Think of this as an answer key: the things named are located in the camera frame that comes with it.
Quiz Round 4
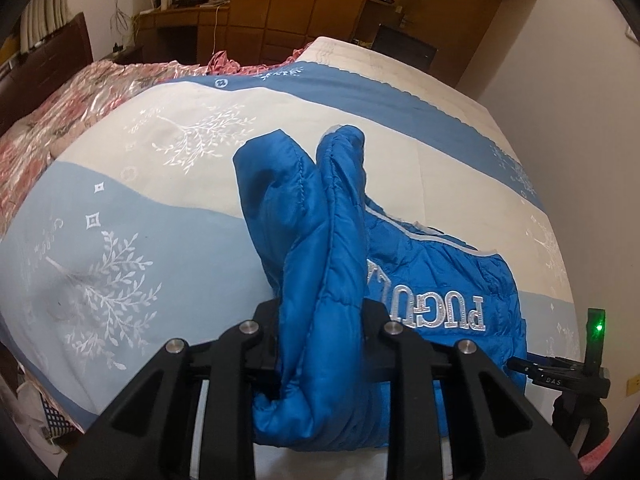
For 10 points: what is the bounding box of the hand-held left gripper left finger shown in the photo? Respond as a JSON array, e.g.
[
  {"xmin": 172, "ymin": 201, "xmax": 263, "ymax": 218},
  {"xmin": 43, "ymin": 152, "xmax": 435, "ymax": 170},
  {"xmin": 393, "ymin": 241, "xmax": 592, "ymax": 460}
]
[{"xmin": 57, "ymin": 300, "xmax": 281, "ymax": 480}]

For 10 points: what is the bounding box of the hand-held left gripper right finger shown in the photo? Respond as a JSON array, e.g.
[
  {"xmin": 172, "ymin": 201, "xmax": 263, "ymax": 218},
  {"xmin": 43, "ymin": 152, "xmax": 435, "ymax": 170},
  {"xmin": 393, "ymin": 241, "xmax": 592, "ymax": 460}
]
[{"xmin": 364, "ymin": 300, "xmax": 586, "ymax": 480}]

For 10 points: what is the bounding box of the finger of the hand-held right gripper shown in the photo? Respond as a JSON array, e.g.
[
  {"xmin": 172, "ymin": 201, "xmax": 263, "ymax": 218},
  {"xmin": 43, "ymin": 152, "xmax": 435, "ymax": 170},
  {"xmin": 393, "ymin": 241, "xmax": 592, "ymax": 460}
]
[{"xmin": 507, "ymin": 355, "xmax": 555, "ymax": 389}]

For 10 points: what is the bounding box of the blue puffer jacket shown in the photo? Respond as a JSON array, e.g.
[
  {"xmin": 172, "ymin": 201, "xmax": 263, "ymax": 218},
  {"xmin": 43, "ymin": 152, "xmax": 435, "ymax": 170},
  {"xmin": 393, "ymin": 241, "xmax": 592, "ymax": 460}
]
[{"xmin": 232, "ymin": 122, "xmax": 528, "ymax": 463}]

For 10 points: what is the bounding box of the person's right forearm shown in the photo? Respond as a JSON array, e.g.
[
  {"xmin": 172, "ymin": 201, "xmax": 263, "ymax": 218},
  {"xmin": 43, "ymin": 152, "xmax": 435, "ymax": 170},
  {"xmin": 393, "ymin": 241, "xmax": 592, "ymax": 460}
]
[{"xmin": 577, "ymin": 435, "xmax": 621, "ymax": 478}]

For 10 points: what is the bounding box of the blue checkered cloth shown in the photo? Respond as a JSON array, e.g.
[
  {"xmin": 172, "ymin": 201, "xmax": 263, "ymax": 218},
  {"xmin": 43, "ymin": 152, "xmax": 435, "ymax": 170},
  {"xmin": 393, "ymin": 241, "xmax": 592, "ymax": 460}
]
[{"xmin": 39, "ymin": 399, "xmax": 72, "ymax": 442}]

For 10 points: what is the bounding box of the blue white printed bedspread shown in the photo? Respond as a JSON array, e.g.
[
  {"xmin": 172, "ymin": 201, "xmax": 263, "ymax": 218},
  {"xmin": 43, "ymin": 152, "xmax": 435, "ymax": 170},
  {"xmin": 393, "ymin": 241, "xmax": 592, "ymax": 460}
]
[{"xmin": 0, "ymin": 57, "xmax": 576, "ymax": 480}]

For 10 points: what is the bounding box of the pink floral quilt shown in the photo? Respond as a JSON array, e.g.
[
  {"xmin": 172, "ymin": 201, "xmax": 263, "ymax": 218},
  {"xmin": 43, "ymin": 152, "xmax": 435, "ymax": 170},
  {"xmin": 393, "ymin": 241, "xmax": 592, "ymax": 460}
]
[{"xmin": 0, "ymin": 50, "xmax": 311, "ymax": 221}]

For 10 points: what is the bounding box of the wooden nightstand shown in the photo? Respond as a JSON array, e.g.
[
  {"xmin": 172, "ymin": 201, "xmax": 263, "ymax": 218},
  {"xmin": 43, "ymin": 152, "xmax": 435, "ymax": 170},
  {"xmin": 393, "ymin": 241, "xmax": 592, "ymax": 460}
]
[{"xmin": 111, "ymin": 42, "xmax": 146, "ymax": 66}]

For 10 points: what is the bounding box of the black monitor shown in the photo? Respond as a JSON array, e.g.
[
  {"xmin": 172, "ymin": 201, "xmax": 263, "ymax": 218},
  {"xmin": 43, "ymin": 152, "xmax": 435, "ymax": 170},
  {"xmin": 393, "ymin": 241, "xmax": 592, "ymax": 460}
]
[{"xmin": 372, "ymin": 22, "xmax": 440, "ymax": 73}]

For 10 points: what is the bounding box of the wooden desk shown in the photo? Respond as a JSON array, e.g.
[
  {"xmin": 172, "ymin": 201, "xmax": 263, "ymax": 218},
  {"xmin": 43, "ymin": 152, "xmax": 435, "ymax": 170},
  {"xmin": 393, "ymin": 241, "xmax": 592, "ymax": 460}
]
[{"xmin": 132, "ymin": 2, "xmax": 236, "ymax": 68}]

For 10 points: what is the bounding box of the wooden wardrobe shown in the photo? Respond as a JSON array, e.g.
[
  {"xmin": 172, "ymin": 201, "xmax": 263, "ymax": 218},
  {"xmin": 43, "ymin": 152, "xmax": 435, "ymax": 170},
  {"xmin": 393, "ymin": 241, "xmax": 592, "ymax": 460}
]
[{"xmin": 227, "ymin": 0, "xmax": 553, "ymax": 68}]

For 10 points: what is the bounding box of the dark wooden headboard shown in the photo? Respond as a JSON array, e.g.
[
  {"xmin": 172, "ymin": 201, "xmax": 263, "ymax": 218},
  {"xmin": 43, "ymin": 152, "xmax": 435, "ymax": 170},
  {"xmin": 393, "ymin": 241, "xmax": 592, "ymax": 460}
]
[{"xmin": 0, "ymin": 12, "xmax": 96, "ymax": 136}]

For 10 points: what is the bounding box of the white pleated curtain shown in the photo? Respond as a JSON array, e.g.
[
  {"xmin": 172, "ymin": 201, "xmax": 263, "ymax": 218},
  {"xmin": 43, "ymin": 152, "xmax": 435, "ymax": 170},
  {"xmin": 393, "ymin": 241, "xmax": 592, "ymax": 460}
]
[{"xmin": 17, "ymin": 0, "xmax": 71, "ymax": 56}]

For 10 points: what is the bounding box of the wall cable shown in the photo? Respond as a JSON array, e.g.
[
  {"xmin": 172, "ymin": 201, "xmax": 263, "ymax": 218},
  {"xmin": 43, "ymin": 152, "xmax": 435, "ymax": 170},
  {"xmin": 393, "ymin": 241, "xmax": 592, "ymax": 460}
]
[{"xmin": 112, "ymin": 0, "xmax": 138, "ymax": 51}]

